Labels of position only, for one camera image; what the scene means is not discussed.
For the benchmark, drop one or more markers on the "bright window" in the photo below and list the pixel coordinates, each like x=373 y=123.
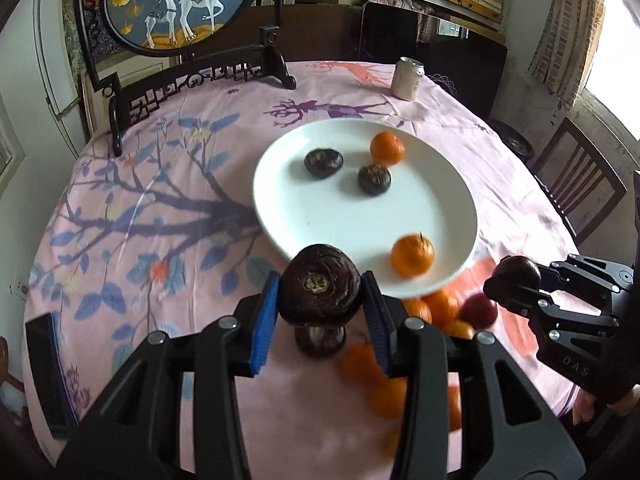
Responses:
x=620 y=60

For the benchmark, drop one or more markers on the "pile of tangerines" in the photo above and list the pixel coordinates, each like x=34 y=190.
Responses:
x=390 y=397

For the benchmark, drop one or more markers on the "dark brown water chestnut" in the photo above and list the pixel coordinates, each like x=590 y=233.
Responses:
x=374 y=179
x=320 y=342
x=320 y=280
x=517 y=275
x=323 y=162

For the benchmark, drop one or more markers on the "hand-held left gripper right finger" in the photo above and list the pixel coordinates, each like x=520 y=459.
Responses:
x=377 y=325

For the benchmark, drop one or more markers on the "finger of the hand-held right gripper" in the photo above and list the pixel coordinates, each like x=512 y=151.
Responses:
x=550 y=311
x=590 y=270

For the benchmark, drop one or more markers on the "small orange tangerine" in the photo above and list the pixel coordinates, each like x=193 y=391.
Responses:
x=387 y=149
x=412 y=255

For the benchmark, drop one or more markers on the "brick pattern curtain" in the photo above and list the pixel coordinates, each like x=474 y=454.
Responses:
x=565 y=35

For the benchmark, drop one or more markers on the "black flat device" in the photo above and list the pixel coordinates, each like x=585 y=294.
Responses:
x=45 y=370

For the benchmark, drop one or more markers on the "pink printed tablecloth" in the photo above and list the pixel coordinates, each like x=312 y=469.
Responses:
x=150 y=260

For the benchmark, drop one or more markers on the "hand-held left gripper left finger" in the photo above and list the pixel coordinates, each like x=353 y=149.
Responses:
x=265 y=325

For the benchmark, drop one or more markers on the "white plate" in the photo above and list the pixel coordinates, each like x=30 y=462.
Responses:
x=325 y=210

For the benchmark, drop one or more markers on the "wall outlet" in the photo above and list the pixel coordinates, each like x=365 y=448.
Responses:
x=20 y=289

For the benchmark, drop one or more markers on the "beige drink can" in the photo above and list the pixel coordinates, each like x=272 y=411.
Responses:
x=407 y=80

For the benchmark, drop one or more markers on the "dark wooden chair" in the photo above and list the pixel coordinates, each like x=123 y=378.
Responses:
x=597 y=157

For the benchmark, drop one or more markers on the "black leaning board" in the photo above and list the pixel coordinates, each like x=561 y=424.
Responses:
x=450 y=60

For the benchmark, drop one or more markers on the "person's right hand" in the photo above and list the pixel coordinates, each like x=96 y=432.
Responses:
x=584 y=408

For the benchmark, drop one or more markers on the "red plum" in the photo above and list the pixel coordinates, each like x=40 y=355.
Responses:
x=480 y=310

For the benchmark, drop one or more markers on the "round deer painting table screen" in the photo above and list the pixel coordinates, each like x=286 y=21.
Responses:
x=175 y=0

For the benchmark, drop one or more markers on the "black round stool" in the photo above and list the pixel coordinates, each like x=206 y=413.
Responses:
x=515 y=142

